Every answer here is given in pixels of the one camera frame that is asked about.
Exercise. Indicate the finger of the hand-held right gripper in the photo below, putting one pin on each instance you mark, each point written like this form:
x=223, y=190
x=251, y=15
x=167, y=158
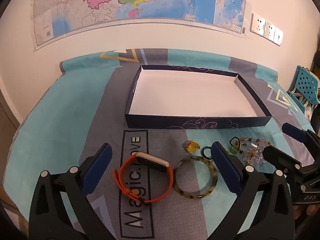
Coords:
x=280, y=158
x=293, y=131

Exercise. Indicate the colourful wall map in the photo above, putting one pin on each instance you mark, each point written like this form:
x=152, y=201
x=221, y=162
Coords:
x=150, y=0

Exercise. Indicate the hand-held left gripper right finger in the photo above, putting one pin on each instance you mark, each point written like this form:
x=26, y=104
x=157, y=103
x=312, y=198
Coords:
x=225, y=165

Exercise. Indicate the tortoiseshell bangle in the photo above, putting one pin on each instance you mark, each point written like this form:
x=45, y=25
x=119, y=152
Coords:
x=190, y=196

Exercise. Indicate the white wall socket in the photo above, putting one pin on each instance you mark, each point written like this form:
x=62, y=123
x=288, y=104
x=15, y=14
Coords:
x=258, y=24
x=278, y=36
x=270, y=30

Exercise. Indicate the person's right hand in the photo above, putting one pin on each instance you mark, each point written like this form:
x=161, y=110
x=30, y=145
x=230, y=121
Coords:
x=306, y=210

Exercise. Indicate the navy blue shallow cardboard box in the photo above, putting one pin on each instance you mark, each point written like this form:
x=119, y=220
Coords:
x=187, y=97

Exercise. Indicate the teal perforated plastic chair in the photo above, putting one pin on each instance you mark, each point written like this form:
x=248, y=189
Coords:
x=306, y=82

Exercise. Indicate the amber yellow pendant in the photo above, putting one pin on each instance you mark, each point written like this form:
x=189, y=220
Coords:
x=192, y=147

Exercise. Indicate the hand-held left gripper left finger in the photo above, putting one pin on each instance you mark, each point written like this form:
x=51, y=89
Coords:
x=100, y=165

